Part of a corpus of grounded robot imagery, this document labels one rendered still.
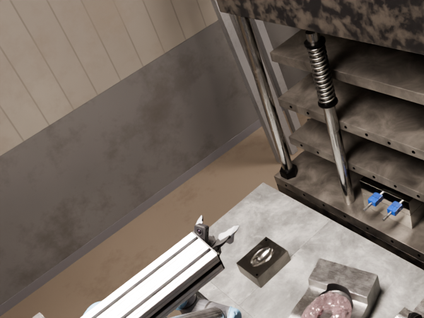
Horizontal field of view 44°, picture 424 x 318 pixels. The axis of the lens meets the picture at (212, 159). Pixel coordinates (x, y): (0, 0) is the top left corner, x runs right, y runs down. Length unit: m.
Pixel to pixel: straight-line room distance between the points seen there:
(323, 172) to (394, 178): 0.58
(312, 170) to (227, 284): 0.84
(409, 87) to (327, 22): 0.40
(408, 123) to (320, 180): 0.73
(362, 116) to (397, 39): 0.69
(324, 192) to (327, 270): 0.62
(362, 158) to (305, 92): 0.43
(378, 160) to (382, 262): 0.47
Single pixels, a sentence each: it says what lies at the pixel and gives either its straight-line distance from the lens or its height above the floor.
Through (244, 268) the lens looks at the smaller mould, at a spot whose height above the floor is 0.87.
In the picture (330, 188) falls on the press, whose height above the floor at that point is 0.79.
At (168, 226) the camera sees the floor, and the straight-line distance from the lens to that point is 4.17.
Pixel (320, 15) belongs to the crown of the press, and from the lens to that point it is 1.98.
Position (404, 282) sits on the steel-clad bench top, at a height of 0.80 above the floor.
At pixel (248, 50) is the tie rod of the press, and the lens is 2.50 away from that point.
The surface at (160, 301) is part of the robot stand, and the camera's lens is 0.96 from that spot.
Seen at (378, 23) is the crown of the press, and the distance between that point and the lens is 1.82.
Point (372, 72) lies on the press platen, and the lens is 2.23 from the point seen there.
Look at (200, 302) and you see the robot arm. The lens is 1.78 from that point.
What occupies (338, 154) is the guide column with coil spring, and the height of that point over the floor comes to 1.12.
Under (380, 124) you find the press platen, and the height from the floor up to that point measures 1.29.
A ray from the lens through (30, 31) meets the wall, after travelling 3.62.
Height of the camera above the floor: 2.73
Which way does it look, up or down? 36 degrees down
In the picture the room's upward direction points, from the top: 23 degrees counter-clockwise
